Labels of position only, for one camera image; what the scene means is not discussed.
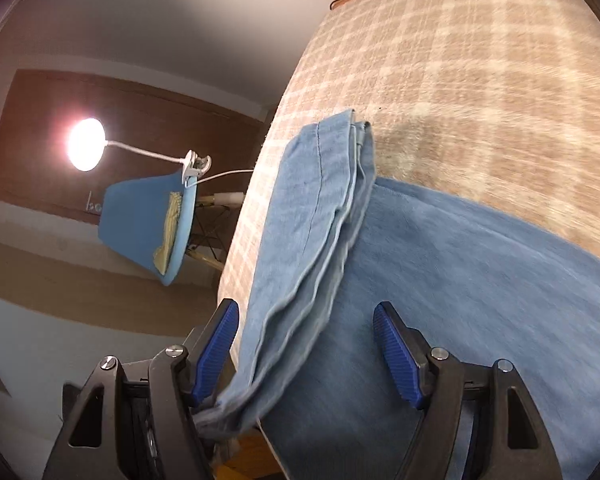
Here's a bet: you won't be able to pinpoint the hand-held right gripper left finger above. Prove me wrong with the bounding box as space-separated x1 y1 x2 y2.
42 298 241 480

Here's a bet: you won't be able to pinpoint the white clip lamp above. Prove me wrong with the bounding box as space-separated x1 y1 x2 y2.
66 117 213 186

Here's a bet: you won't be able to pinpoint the white lamp cable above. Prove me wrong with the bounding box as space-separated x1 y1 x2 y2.
197 169 256 186

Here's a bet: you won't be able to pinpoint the blue denim pants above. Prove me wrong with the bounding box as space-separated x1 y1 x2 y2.
195 107 600 480

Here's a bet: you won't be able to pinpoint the blue shell chair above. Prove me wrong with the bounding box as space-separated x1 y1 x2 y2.
97 172 248 287

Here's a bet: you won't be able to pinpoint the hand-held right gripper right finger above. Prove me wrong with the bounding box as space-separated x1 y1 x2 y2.
372 301 563 480

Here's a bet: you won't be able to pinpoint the beige plaid blanket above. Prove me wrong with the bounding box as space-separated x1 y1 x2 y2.
215 0 600 306

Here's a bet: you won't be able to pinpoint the yellow striped cloth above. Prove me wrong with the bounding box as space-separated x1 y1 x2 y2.
152 191 183 275

